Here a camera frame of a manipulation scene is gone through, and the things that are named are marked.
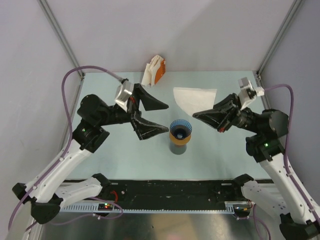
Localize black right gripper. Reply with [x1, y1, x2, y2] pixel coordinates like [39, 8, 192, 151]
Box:
[192, 92, 262, 133]

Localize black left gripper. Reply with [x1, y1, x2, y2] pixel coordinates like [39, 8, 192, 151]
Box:
[97, 83, 169, 139]

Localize single white paper filter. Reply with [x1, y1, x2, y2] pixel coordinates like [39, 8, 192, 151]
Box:
[173, 87, 217, 117]

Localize blue glass dripper cone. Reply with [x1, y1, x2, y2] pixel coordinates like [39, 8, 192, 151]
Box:
[169, 119, 192, 140]

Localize white paper coffee filters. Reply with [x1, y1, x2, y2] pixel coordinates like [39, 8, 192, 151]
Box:
[141, 55, 164, 87]

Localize glass beaker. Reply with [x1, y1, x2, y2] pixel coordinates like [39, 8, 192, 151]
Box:
[169, 142, 187, 155]

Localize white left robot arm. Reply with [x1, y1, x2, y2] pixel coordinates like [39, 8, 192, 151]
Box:
[12, 81, 169, 225]

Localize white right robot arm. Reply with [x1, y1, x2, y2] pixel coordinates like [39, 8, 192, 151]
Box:
[192, 93, 320, 240]

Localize orange filter box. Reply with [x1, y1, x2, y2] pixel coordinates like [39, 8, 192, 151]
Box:
[152, 58, 166, 85]

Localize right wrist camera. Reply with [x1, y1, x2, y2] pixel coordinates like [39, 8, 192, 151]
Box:
[237, 77, 265, 111]

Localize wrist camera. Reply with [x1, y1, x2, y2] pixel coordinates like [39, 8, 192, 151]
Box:
[114, 79, 134, 112]
[237, 77, 265, 111]

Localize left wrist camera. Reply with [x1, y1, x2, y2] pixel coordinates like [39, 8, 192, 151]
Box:
[114, 79, 134, 112]

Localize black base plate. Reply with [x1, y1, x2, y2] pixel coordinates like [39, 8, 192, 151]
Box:
[97, 180, 249, 211]

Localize white cable duct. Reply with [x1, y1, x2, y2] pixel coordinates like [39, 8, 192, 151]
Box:
[60, 202, 235, 215]

